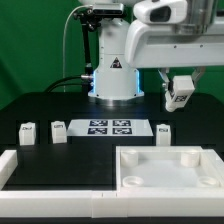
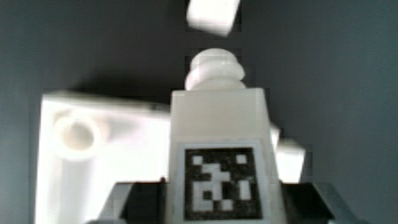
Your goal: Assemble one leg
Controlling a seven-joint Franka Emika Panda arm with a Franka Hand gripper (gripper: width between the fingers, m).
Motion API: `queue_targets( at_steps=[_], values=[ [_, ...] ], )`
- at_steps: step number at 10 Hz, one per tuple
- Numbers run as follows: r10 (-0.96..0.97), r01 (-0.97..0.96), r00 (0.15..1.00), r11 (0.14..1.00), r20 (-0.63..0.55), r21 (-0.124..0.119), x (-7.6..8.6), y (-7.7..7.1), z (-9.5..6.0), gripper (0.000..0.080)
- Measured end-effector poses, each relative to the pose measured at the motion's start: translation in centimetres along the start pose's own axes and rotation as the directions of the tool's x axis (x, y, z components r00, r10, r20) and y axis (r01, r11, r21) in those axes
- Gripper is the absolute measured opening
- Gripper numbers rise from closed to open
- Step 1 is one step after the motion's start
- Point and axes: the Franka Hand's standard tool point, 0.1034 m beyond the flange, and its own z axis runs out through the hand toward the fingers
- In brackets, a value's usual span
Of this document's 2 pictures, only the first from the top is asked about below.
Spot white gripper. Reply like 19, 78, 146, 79
125, 0, 224, 95

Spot white square tabletop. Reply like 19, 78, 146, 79
116, 146, 224, 189

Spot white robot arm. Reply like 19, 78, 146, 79
79, 0, 224, 112

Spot white sheet with tags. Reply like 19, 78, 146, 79
67, 119, 153, 137

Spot white U-shaped fence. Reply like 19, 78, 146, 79
0, 150, 224, 218

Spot black camera on mount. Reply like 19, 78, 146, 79
92, 3, 124, 16

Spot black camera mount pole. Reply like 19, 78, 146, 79
73, 9, 100, 75

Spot white cable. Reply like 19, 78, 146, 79
62, 4, 88, 93

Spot black cables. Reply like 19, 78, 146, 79
44, 75, 90, 93

